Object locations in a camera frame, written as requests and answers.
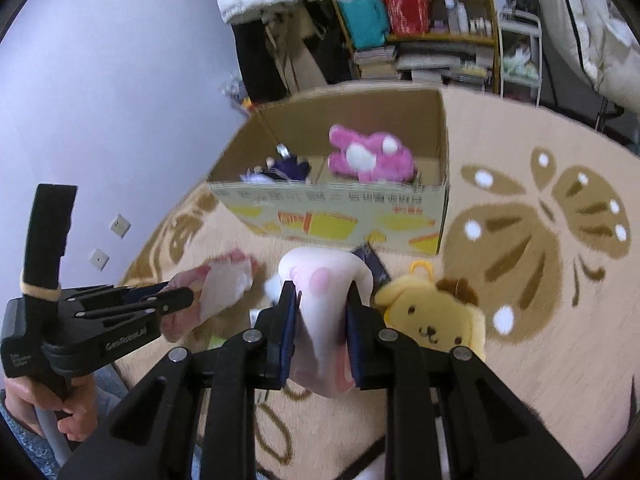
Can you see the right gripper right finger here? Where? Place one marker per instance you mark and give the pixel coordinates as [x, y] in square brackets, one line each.
[371, 358]

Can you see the white fluffy pompom plush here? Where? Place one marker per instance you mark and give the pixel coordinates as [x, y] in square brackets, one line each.
[273, 288]

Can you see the phone on left gripper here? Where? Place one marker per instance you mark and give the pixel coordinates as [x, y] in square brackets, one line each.
[46, 239]

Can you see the pink white cushion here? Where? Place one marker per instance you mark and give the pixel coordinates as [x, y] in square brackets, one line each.
[322, 277]

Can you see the teal bag on shelf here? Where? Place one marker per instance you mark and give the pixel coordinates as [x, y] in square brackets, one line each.
[366, 22]

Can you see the person's left hand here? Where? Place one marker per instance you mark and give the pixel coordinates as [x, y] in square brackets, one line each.
[24, 395]

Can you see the dark purple plush doll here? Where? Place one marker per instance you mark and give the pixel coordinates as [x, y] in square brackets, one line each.
[287, 167]

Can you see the pink white plush toy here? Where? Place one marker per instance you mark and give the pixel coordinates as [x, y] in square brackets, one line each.
[377, 157]

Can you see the cream bedding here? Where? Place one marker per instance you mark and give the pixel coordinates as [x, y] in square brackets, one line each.
[596, 42]

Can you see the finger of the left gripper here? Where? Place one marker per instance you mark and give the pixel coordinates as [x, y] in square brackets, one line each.
[163, 303]
[110, 294]

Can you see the pink bagged soft item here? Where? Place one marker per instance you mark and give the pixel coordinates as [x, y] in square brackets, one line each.
[217, 285]

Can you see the wall socket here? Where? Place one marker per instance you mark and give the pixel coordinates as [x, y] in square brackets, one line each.
[99, 259]
[120, 226]

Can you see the yellow dog plush toy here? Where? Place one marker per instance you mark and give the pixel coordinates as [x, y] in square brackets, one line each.
[437, 314]

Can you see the black Face tissue pack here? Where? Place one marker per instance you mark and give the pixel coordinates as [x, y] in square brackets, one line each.
[371, 259]

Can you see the open cardboard box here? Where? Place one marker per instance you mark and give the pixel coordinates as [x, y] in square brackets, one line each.
[329, 209]

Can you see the green tissue packet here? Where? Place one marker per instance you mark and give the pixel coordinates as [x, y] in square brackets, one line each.
[215, 342]

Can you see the upper wall socket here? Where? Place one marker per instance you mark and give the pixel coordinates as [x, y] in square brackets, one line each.
[120, 226]

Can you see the red bag on shelf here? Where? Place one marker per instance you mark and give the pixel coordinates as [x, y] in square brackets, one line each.
[408, 17]

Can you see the wooden shelf unit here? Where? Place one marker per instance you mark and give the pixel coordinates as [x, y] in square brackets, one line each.
[440, 41]

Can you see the lower wall socket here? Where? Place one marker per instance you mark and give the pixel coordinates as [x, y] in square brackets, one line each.
[99, 259]

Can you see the white product tag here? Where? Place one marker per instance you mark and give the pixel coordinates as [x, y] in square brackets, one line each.
[254, 313]

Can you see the white rolling cart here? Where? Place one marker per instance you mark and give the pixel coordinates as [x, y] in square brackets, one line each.
[520, 49]

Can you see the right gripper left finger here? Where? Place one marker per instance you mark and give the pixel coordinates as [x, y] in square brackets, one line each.
[278, 326]

